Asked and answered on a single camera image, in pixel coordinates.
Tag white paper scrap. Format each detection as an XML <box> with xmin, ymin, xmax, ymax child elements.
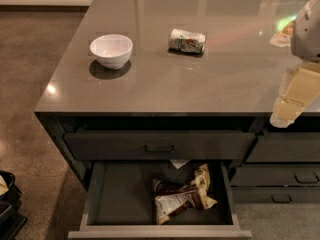
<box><xmin>171</xmin><ymin>160</ymin><xmax>188</xmax><ymax>169</ymax></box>

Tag grey counter cabinet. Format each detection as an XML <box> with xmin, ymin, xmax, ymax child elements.
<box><xmin>35</xmin><ymin>0</ymin><xmax>319</xmax><ymax>180</ymax></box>

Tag top left drawer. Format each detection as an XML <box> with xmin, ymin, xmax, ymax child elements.
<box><xmin>63</xmin><ymin>130</ymin><xmax>255</xmax><ymax>160</ymax></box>

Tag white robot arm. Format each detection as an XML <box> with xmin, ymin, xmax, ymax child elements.
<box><xmin>270</xmin><ymin>0</ymin><xmax>320</xmax><ymax>128</ymax></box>

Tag bottom right drawer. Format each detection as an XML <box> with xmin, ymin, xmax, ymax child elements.
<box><xmin>232</xmin><ymin>187</ymin><xmax>320</xmax><ymax>204</ymax></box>

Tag white ceramic bowl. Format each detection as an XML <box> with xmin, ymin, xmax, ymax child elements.
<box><xmin>90</xmin><ymin>34</ymin><xmax>133</xmax><ymax>69</ymax></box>

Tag middle right drawer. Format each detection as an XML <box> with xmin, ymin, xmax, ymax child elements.
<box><xmin>230</xmin><ymin>165</ymin><xmax>320</xmax><ymax>187</ymax></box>

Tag open middle drawer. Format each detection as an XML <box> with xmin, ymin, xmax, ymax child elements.
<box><xmin>68</xmin><ymin>161</ymin><xmax>252</xmax><ymax>240</ymax></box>

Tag brown chip bag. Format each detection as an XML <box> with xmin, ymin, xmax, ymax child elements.
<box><xmin>153</xmin><ymin>164</ymin><xmax>217</xmax><ymax>225</ymax></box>

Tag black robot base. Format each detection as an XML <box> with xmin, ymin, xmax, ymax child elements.
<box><xmin>0</xmin><ymin>170</ymin><xmax>28</xmax><ymax>240</ymax></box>

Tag crushed white green can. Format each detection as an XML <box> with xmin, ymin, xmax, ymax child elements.
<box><xmin>168</xmin><ymin>29</ymin><xmax>206</xmax><ymax>54</ymax></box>

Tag top right drawer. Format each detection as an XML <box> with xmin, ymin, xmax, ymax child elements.
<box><xmin>247</xmin><ymin>131</ymin><xmax>320</xmax><ymax>163</ymax></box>

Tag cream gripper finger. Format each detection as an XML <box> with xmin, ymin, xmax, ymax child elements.
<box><xmin>270</xmin><ymin>62</ymin><xmax>320</xmax><ymax>128</ymax></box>

